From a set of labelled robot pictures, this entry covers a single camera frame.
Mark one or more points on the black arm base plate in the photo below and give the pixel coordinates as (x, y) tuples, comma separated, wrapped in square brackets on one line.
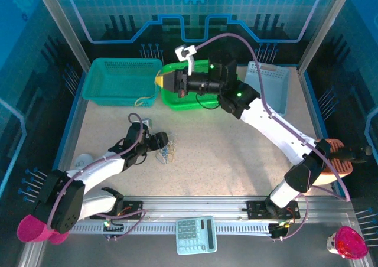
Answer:
[(254, 209), (133, 206)]

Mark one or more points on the aluminium frame post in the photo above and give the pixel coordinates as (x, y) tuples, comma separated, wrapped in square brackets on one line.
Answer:
[(60, 22), (326, 22)]

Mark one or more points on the teal plastic basket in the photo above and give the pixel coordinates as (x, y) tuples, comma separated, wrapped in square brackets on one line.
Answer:
[(118, 81)]

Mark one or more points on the light blue plastic basket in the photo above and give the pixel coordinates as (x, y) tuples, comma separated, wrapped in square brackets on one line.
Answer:
[(274, 84)]

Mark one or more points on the light blue calculator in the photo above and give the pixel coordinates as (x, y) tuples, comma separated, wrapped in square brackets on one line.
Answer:
[(196, 234)]

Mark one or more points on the blue table edge strip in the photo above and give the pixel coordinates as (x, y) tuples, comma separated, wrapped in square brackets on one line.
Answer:
[(319, 117), (73, 116)]

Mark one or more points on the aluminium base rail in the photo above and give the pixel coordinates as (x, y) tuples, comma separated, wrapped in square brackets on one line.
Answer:
[(192, 205)]

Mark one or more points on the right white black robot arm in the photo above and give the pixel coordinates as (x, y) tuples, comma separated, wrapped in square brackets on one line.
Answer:
[(277, 134)]

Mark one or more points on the green plastic basket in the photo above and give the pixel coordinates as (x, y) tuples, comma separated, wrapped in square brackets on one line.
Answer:
[(177, 104)]

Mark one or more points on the orange ribbed brush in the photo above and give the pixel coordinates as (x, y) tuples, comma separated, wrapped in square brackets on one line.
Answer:
[(339, 169)]

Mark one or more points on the pink goblet cup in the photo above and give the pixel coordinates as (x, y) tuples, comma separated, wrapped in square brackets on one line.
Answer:
[(29, 231)]

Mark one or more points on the pink glitter cup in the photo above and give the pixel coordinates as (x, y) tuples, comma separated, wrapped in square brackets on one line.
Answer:
[(351, 243)]

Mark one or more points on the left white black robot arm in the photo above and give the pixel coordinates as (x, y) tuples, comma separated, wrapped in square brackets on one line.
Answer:
[(97, 172)]

